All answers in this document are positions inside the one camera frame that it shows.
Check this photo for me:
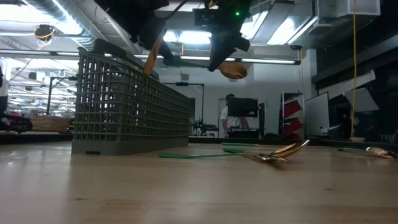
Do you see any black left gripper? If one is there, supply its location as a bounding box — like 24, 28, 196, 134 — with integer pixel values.
130, 14, 175, 60

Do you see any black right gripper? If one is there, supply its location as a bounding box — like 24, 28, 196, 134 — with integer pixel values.
193, 7, 253, 73

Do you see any grey plastic silverware basket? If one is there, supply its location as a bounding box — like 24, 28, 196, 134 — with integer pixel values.
70, 39, 192, 156

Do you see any black monitor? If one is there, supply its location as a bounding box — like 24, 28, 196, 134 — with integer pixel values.
226, 97, 259, 118

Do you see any person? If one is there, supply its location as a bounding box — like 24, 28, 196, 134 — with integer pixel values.
219, 93, 249, 138

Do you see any red and white bin rack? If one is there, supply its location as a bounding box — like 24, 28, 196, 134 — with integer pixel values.
279, 91, 305, 141

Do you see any white board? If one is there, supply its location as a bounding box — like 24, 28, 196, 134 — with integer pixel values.
303, 91, 330, 138

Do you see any white ceiling unit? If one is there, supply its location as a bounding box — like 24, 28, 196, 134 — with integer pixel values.
317, 0, 382, 18

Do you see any tilted white panel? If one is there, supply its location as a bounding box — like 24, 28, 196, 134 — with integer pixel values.
343, 87, 380, 113

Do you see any black yellow cable reel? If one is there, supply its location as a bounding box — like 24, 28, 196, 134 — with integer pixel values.
34, 24, 57, 41

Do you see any yellow hanging cable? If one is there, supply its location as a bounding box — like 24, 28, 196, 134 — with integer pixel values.
349, 0, 359, 141

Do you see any black aluminium table frame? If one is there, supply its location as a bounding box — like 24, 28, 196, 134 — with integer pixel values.
0, 132, 398, 154

